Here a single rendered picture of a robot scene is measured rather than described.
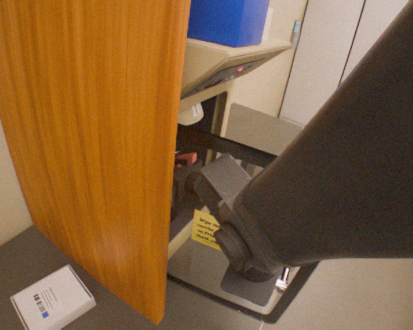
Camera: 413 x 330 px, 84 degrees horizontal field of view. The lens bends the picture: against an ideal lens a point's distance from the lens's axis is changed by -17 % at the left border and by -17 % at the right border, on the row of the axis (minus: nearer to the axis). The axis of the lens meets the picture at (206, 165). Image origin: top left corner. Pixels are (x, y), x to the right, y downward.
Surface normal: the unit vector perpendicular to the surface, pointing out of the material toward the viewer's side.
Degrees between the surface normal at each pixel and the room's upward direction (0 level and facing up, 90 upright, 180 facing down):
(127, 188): 90
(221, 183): 26
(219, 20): 90
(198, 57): 90
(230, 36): 90
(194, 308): 0
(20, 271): 0
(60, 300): 0
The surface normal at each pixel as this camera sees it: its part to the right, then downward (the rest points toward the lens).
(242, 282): -0.07, -0.56
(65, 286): 0.14, -0.82
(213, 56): -0.50, 0.43
